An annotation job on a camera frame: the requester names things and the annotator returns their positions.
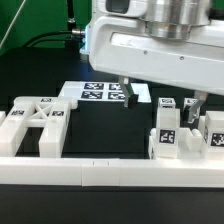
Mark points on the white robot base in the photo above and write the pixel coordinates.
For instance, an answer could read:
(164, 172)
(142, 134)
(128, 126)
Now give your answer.
(84, 51)

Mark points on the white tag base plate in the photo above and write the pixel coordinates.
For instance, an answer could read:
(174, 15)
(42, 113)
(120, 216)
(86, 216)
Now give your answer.
(102, 91)

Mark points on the white part at left edge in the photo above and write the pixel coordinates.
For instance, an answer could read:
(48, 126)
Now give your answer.
(2, 117)

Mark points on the white chair back frame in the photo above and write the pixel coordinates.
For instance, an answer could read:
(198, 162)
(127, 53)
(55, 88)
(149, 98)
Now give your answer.
(52, 114)

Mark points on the white obstacle fence wall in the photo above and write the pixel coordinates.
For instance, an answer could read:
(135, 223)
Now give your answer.
(112, 172)

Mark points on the white chair nut peg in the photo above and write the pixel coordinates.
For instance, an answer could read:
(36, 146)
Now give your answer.
(167, 129)

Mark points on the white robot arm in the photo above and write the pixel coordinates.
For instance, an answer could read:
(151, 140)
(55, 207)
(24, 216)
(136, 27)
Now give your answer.
(174, 19)

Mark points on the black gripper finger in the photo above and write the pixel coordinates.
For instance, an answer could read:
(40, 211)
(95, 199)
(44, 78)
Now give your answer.
(190, 114)

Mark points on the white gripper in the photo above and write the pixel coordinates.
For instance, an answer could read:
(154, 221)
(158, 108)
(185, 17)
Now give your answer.
(120, 46)

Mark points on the white chair seat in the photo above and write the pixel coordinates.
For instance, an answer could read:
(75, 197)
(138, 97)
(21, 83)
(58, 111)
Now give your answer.
(189, 144)

